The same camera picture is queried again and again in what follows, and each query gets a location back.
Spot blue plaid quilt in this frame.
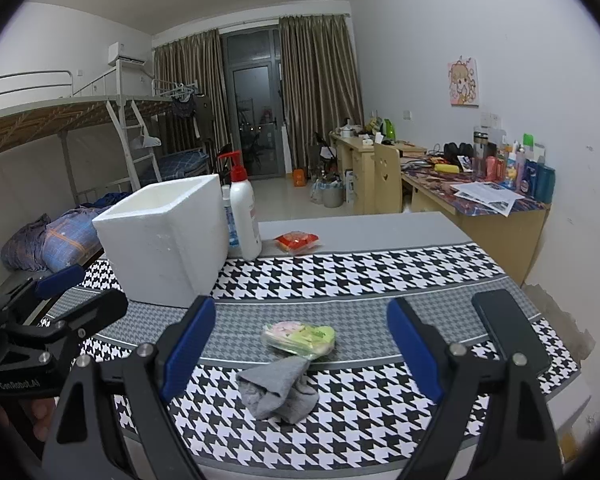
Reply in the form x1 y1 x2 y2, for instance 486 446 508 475
1 206 110 272

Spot right brown curtain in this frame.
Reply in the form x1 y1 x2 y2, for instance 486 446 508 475
279 14 363 170

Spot black phone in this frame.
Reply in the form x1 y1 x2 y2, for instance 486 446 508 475
471 289 552 376

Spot blue mattress far bed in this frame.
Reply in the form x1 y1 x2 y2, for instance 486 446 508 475
158 150 210 181

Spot near wooden desk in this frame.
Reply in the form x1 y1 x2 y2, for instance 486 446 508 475
402 169 550 284

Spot far wooden desk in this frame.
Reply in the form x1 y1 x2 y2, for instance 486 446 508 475
329 132 427 214

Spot glass balcony door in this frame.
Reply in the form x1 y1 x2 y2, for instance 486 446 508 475
221 26 285 179

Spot white air conditioner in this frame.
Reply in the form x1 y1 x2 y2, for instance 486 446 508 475
108 42 146 66

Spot houndstooth table cloth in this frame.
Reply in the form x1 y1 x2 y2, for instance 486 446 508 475
40 242 581 480

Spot wooden desk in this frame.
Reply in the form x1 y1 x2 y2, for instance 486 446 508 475
329 132 427 214
402 169 550 284

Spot blue label water bottle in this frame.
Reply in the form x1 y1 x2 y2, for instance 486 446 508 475
221 184 239 258

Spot person's hand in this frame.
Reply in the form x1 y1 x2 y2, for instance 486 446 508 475
0 398 56 442

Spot green bottle on desk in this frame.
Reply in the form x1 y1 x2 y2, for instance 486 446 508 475
381 118 396 141

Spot green pink packaged soft item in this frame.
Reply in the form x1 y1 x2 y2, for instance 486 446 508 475
261 321 336 361

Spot brown curtain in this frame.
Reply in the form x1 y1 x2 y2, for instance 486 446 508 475
279 14 363 170
154 29 232 153

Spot white printed papers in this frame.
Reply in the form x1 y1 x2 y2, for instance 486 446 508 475
451 182 524 217

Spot metal bunk bed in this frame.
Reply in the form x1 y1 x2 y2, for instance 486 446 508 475
0 63 173 285

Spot orange box on floor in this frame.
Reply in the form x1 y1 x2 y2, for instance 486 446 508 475
292 169 306 188

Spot anime girl wall poster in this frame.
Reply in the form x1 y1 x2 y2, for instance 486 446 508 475
448 56 479 107

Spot left brown curtain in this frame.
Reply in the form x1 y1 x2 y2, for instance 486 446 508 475
154 29 232 153

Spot white styrofoam box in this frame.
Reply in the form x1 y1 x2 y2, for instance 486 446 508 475
93 174 228 308

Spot wooden smiley chair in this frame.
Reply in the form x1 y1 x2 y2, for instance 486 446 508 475
374 144 403 214

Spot grey cloth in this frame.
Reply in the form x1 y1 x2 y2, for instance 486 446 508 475
236 356 320 425

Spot red snack packet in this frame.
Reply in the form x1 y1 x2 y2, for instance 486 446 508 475
274 231 320 255

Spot grey bucket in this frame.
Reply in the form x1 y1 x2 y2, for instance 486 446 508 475
322 180 343 209

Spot white clothes hanger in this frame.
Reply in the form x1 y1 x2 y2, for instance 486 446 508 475
130 129 162 151

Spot white pump bottle red cap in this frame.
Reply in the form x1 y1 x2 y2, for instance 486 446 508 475
219 151 262 261

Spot yellow object on desk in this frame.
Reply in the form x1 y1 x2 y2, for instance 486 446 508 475
434 164 462 174

